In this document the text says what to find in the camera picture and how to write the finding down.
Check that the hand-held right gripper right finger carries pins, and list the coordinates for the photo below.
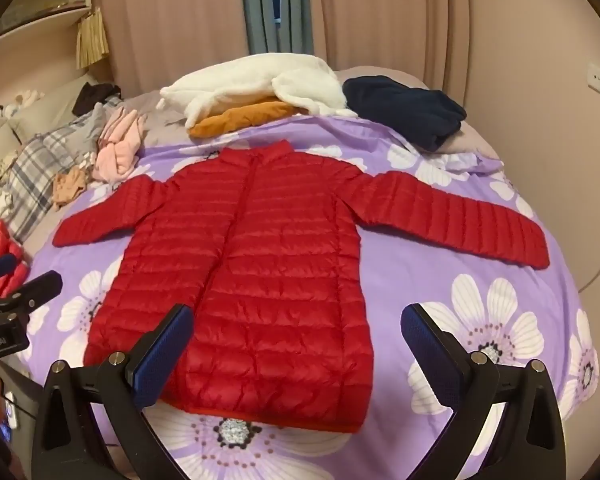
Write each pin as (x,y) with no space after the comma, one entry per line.
(430,355)

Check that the pink curtain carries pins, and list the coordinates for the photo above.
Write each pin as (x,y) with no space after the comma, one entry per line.
(405,15)
(180,20)

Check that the orange garment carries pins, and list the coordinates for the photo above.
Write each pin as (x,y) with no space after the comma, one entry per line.
(240,117)

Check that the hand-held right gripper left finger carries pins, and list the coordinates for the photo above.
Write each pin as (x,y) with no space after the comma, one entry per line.
(162,355)

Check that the teal curtain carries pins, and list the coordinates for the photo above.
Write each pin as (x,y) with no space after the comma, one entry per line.
(260,10)

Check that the cream pillow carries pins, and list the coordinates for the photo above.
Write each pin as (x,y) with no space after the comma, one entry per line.
(55,105)

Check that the white fleece garment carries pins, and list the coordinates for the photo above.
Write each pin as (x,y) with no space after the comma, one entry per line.
(240,80)

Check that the grey plaid pillow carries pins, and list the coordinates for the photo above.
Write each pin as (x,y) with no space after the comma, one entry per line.
(35,170)

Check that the cream shelf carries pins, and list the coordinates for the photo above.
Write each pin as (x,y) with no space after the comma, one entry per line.
(30,25)

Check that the navy garment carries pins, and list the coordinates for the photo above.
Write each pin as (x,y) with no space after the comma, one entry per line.
(400,105)

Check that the small tan garment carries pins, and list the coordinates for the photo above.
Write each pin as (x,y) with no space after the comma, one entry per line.
(69,187)

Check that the grey striped cloth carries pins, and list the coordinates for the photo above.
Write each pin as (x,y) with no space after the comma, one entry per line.
(87,132)

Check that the beige pleated fringe cloth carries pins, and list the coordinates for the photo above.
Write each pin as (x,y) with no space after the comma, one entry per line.
(92,40)

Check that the black garment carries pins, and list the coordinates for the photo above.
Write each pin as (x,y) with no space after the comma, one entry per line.
(92,96)

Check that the plush toys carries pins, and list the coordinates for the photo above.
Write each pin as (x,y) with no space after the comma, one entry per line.
(17,100)

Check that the red down jacket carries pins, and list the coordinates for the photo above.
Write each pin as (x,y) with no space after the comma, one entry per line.
(280,285)

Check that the purple floral blanket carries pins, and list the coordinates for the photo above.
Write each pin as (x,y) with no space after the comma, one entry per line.
(430,270)

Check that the pink garment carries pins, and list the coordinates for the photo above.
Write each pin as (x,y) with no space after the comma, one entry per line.
(117,155)

